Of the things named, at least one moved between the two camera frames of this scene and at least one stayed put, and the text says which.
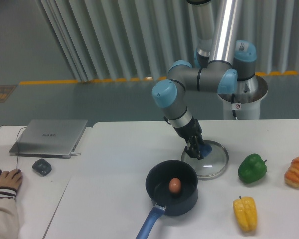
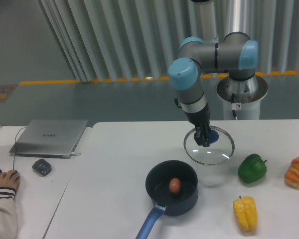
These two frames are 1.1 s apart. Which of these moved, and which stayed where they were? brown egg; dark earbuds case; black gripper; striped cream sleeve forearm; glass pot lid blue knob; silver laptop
Moved: black gripper; glass pot lid blue knob
Stayed: brown egg; dark earbuds case; striped cream sleeve forearm; silver laptop
